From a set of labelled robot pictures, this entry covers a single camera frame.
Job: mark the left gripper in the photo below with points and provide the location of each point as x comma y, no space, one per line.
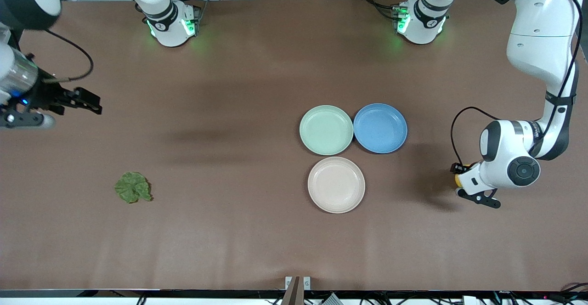
456,168

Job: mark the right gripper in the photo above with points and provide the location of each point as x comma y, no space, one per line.
47,95

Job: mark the yellow lemon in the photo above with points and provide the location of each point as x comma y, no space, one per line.
460,178

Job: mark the green lettuce leaf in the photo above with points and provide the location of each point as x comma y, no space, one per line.
132,186

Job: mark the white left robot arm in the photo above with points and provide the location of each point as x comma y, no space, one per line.
542,20

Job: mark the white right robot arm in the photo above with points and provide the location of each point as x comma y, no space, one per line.
161,2

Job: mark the blue plate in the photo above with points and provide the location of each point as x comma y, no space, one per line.
380,128

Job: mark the beige plate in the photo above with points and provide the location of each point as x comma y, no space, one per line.
336,184

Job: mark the light green plate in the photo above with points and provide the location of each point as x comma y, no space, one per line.
326,130

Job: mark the metal table edge bracket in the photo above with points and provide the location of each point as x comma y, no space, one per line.
297,283

